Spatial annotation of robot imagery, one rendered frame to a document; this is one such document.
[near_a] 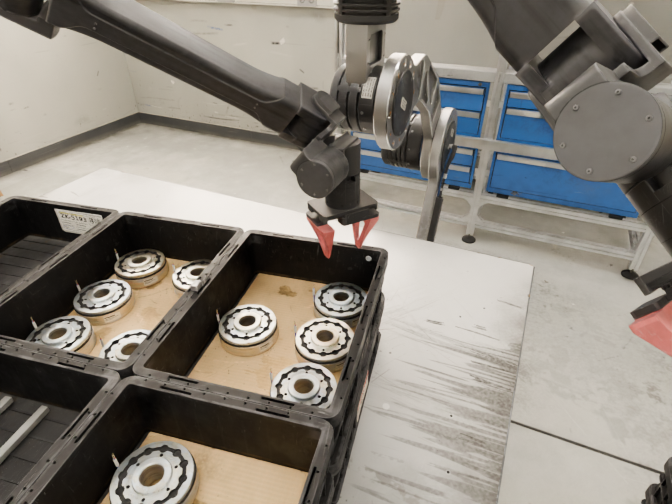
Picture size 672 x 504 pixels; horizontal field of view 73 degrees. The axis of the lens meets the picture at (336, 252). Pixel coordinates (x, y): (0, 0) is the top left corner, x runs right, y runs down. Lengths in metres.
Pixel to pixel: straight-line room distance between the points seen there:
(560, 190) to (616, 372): 0.92
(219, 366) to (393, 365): 0.36
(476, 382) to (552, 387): 1.06
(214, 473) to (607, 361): 1.80
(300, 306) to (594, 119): 0.68
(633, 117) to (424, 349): 0.77
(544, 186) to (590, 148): 2.25
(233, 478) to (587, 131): 0.57
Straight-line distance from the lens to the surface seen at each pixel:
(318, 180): 0.63
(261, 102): 0.67
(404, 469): 0.83
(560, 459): 1.82
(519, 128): 2.47
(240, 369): 0.79
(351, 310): 0.84
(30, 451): 0.81
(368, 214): 0.75
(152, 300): 0.98
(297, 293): 0.93
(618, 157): 0.31
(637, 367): 2.26
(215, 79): 0.65
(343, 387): 0.62
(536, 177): 2.54
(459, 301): 1.15
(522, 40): 0.40
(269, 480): 0.67
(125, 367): 0.71
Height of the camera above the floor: 1.41
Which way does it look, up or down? 34 degrees down
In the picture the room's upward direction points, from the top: straight up
